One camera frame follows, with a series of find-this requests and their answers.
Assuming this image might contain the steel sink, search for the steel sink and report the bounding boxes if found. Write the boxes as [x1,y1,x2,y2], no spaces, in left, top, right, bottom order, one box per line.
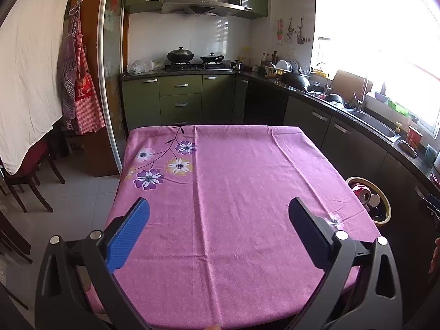
[344,108,401,141]

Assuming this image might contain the black cooking pot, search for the black cooking pot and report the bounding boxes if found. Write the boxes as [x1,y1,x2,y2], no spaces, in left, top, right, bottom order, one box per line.
[325,93,345,108]

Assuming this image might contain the green plastic basket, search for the green plastic basket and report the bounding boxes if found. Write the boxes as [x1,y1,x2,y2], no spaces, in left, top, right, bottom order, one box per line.
[387,98,411,116]

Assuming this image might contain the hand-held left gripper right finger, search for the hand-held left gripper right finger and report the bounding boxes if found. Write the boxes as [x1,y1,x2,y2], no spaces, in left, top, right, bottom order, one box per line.
[288,197,403,330]

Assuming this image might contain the black wok with lid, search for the black wok with lid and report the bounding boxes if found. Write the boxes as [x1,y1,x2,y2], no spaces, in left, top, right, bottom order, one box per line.
[167,46,195,64]

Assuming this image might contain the person's right hand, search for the person's right hand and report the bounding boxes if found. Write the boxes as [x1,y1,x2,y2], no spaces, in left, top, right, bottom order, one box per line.
[430,237,440,275]

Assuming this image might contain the brown cutting board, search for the brown cutting board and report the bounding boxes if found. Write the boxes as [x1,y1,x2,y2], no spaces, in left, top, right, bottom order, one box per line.
[332,69,373,98]

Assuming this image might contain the glass sliding door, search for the glass sliding door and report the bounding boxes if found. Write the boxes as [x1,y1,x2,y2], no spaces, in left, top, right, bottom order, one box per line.
[98,0,129,176]

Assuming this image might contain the dark base cabinets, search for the dark base cabinets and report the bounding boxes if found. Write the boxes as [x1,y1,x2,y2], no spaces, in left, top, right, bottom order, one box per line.
[244,79,440,317]

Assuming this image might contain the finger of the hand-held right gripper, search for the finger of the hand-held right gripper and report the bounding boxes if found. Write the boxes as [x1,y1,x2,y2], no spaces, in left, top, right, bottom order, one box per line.
[417,193,440,218]

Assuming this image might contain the hanging kitchen utensils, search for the hanging kitchen utensils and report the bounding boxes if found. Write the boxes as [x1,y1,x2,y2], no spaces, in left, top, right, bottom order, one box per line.
[275,17,308,45]

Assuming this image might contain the green base cabinets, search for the green base cabinets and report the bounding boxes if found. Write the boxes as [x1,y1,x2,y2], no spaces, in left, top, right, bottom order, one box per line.
[120,74,248,133]

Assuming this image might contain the row of sauce bottles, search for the row of sauce bottles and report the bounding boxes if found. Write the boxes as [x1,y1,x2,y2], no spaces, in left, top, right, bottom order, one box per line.
[260,51,279,67]

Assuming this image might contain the white hanging sheet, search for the white hanging sheet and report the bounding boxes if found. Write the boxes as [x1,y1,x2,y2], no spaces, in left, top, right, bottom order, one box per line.
[0,0,76,176]

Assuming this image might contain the dark rag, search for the dark rag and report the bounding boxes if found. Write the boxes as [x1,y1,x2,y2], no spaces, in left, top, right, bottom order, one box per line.
[399,140,418,159]

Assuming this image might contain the pink floral tablecloth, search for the pink floral tablecloth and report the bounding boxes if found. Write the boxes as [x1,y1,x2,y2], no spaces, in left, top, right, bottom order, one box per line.
[84,125,380,329]

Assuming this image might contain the dish rack with plates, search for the dish rack with plates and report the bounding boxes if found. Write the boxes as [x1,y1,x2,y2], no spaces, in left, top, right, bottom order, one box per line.
[275,59,301,73]

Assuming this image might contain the red paper cup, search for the red paper cup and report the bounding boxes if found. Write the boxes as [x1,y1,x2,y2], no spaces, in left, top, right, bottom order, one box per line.
[407,125,424,148]

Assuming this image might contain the clear plastic bags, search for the clear plastic bags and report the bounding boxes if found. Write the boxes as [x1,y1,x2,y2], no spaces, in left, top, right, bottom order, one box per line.
[127,59,155,74]

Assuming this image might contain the large black wok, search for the large black wok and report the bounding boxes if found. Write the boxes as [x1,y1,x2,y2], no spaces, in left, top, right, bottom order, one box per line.
[280,71,312,93]

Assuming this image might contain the steel kitchen faucet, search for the steel kitchen faucet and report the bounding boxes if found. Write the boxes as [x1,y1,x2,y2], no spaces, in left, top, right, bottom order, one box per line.
[354,76,370,111]

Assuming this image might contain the dark wooden chair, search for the dark wooden chair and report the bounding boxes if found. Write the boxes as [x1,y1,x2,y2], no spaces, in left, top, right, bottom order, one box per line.
[0,137,66,214]

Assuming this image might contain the bright window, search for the bright window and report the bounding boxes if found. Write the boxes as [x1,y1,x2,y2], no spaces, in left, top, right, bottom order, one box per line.
[311,0,440,138]

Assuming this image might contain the teal cup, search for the teal cup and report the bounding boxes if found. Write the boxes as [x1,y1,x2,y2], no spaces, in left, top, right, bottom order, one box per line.
[424,144,439,164]

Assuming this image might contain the black pan with lid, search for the black pan with lid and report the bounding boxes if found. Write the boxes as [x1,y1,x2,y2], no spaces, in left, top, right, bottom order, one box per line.
[200,52,225,64]

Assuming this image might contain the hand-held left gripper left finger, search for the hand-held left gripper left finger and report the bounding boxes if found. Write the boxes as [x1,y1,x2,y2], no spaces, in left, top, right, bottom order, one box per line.
[34,197,152,330]

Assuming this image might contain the red soda can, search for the red soda can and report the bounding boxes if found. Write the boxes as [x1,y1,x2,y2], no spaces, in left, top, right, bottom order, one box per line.
[351,184,370,203]

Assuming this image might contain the red checked apron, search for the red checked apron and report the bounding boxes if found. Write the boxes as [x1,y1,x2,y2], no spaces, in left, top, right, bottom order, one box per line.
[57,0,105,134]

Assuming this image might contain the gas stove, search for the gas stove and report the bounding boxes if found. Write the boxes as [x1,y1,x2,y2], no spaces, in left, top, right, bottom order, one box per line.
[165,62,234,71]

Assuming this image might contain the black bin with yellow rim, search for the black bin with yellow rim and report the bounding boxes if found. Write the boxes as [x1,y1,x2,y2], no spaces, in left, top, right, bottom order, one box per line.
[345,176,392,227]

